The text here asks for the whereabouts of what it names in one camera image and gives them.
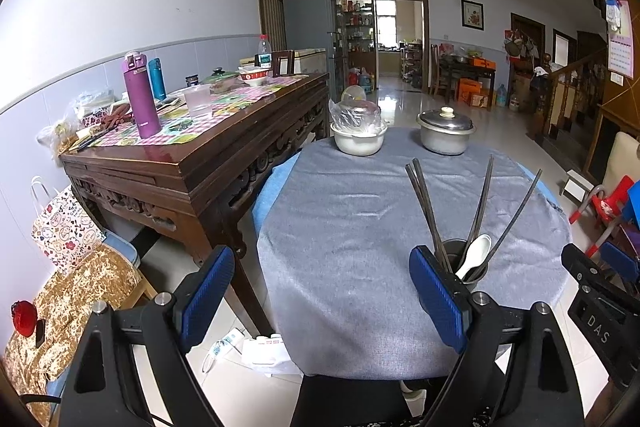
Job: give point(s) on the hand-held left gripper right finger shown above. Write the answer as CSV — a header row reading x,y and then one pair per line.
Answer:
x,y
440,302

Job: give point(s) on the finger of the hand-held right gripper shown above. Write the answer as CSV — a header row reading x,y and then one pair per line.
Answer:
x,y
585,267
620,261

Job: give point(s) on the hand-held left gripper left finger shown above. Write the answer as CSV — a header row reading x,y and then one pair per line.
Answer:
x,y
207,302

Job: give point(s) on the dark metal utensil cup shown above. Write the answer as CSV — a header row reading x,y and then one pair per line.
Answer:
x,y
477,279

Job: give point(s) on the group of dark chopsticks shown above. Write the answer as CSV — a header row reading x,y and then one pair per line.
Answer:
x,y
422,202

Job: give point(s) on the clear plastic packet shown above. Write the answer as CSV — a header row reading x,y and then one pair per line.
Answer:
x,y
222,344

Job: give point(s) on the red plastic chair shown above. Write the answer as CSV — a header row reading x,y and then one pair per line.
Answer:
x,y
607,204

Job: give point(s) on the white carton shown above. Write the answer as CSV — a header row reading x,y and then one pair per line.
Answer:
x,y
267,352

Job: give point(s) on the white step stool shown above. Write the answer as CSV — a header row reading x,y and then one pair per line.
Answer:
x,y
579,184

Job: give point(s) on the cream chair back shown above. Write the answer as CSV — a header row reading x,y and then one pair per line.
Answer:
x,y
620,162

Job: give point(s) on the light blue stool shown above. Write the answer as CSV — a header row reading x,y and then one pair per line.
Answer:
x,y
122,248

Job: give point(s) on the grey tablecloth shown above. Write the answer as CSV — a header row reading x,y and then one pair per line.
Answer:
x,y
350,232

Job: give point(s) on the blue table cover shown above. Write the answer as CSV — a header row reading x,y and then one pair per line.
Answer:
x,y
265,189

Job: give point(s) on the golden patterned seat cushion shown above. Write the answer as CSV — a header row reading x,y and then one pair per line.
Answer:
x,y
75,302

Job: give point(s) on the carved dark wooden sideboard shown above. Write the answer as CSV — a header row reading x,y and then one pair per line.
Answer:
x,y
200,167

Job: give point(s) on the aluminium pot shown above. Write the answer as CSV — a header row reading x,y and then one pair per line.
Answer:
x,y
445,143

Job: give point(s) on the patterned paper gift bag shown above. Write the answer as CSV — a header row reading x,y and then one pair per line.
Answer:
x,y
62,227

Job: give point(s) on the black phone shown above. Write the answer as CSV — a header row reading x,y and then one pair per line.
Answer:
x,y
40,333

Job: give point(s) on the wooden stair railing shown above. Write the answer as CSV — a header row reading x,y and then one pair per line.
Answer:
x,y
570,92

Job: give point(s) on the white pot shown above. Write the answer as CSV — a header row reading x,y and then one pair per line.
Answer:
x,y
357,144

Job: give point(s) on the red round object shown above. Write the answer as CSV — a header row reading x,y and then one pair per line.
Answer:
x,y
23,318

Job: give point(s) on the blue water jug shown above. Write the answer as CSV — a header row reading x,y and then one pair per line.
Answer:
x,y
501,97

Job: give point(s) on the clear plastic container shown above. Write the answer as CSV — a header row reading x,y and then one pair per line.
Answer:
x,y
198,103

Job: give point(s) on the patterned table runner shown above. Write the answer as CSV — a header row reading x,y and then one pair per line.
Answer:
x,y
230,99

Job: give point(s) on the clear plastic bag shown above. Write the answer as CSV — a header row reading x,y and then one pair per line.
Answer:
x,y
356,114

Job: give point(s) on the large orange cardboard box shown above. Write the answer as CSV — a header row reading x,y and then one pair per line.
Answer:
x,y
474,93

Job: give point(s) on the purple thermos bottle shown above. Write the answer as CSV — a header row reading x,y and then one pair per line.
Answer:
x,y
142,102

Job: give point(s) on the glass-lidded bowl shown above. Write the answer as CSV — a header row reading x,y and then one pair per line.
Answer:
x,y
220,81

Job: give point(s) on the small dark jar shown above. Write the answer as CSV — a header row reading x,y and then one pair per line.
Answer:
x,y
191,81

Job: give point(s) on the clear bags of snacks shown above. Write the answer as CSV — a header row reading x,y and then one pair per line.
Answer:
x,y
80,117

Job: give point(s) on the flat orange box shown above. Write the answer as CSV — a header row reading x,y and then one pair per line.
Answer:
x,y
483,65

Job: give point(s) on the teal thermos bottle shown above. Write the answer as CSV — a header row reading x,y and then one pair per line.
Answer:
x,y
158,79

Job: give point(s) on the red patterned white bowl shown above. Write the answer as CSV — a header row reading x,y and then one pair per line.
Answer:
x,y
253,78

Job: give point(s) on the dark wooden side table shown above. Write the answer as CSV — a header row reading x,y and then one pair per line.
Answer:
x,y
465,69

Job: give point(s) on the dark wooden chair back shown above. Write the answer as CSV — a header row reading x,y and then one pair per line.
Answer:
x,y
283,63

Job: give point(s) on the red-capped water bottle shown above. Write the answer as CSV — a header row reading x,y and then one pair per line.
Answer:
x,y
264,52

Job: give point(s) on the white chest freezer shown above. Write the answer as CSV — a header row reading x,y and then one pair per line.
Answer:
x,y
310,61

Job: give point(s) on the glass cabinet with bottles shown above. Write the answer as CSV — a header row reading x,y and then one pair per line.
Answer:
x,y
356,32

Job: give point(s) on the grey refrigerator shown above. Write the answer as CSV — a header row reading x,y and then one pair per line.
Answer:
x,y
307,22

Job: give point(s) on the wall calendar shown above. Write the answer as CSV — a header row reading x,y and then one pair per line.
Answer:
x,y
624,52

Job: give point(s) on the framed wall picture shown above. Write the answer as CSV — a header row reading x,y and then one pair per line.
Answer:
x,y
472,15

